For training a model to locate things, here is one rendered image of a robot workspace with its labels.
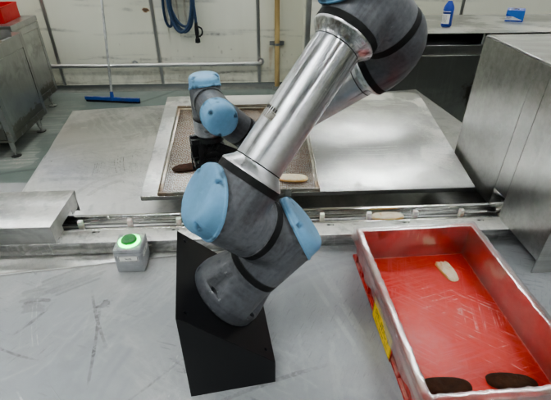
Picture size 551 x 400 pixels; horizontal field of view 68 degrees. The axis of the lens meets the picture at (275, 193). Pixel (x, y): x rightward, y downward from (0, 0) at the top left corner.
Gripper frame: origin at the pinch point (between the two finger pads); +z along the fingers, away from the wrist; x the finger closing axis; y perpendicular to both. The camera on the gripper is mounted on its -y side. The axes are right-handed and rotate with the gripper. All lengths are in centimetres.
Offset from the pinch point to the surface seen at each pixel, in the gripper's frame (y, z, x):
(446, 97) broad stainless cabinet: -182, 35, -114
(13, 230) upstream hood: 55, 2, -7
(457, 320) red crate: -40, 11, 52
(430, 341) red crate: -31, 11, 54
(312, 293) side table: -13.0, 11.4, 32.6
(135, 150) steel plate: 21, 12, -62
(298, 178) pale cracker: -25.9, 3.1, -6.2
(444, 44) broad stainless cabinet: -175, 1, -118
